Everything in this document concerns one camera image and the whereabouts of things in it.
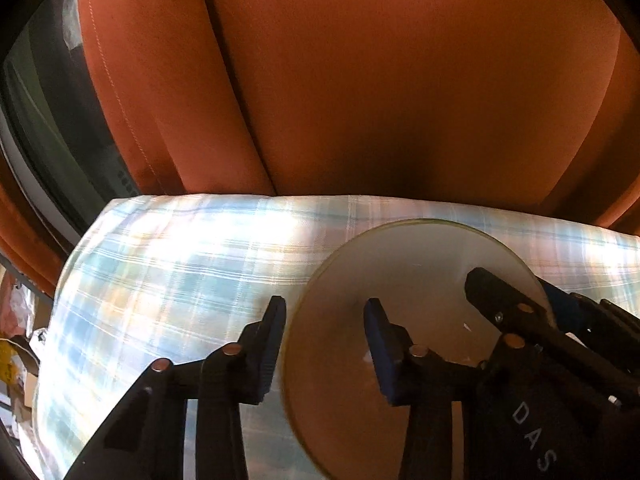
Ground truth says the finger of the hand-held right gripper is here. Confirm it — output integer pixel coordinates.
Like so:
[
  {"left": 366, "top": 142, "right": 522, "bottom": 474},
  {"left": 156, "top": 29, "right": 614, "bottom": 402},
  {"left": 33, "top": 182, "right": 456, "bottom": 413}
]
[
  {"left": 542, "top": 280, "right": 640, "bottom": 361},
  {"left": 465, "top": 269, "right": 571, "bottom": 348}
]

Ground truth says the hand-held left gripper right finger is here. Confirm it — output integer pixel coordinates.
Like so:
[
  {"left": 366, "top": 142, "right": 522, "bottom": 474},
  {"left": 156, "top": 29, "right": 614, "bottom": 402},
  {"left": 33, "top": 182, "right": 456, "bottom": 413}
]
[{"left": 364, "top": 298, "right": 496, "bottom": 480}]

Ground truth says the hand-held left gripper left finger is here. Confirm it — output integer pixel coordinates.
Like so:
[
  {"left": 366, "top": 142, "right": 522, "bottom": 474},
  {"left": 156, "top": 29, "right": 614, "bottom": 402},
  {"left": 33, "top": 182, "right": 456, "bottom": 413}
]
[{"left": 62, "top": 295, "right": 287, "bottom": 480}]

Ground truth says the yellow flower plate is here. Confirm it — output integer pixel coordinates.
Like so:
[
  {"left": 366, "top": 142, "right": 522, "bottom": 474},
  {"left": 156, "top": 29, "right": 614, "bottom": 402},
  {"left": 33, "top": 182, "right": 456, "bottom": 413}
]
[{"left": 281, "top": 218, "right": 558, "bottom": 480}]

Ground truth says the plaid tablecloth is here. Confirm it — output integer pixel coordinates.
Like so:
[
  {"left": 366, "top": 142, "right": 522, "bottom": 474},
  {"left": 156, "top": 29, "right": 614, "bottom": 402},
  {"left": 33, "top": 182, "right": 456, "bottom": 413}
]
[{"left": 32, "top": 194, "right": 640, "bottom": 480}]

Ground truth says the orange curtain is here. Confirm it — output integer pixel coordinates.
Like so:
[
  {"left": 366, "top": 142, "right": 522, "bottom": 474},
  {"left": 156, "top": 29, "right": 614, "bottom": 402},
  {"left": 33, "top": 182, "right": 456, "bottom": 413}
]
[{"left": 0, "top": 0, "right": 640, "bottom": 301}]

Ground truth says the pink plastic bag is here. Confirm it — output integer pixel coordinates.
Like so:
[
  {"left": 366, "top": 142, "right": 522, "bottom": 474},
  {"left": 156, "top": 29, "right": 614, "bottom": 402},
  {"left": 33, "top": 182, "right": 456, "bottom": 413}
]
[{"left": 0, "top": 272, "right": 38, "bottom": 336}]

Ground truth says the yellow packet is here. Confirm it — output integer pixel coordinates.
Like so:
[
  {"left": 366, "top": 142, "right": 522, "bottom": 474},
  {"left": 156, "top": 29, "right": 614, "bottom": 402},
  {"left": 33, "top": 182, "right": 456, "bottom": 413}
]
[{"left": 0, "top": 339, "right": 37, "bottom": 388}]

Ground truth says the window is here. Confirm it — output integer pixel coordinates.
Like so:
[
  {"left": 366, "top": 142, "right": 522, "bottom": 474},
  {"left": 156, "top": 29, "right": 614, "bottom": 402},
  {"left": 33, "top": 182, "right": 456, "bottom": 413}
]
[{"left": 0, "top": 0, "right": 146, "bottom": 241}]

